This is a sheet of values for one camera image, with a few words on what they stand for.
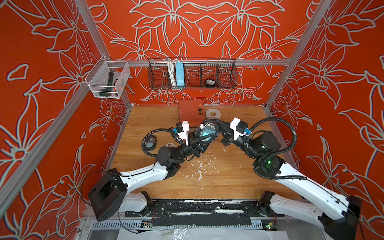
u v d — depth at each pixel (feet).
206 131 1.75
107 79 2.93
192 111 3.65
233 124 1.51
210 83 3.12
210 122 1.73
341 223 1.26
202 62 3.03
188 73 3.30
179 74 2.95
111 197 1.35
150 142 3.17
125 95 3.74
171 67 2.87
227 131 1.70
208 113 3.75
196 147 1.76
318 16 2.39
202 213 2.39
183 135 1.75
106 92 2.58
